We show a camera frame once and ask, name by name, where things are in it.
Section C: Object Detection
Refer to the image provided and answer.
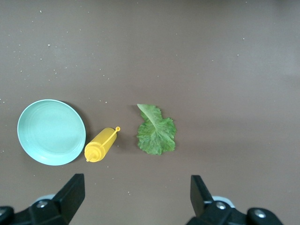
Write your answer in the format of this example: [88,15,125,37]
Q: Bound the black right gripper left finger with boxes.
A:
[0,173,85,225]

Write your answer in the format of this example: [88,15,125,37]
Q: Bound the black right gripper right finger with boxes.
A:
[186,175,285,225]

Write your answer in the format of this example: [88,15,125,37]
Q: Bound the yellow squeeze sauce bottle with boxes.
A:
[84,126,121,163]

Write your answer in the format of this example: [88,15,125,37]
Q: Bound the green lettuce leaf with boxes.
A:
[136,103,177,156]

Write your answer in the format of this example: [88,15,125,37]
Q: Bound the mint green round plate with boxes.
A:
[17,99,87,166]

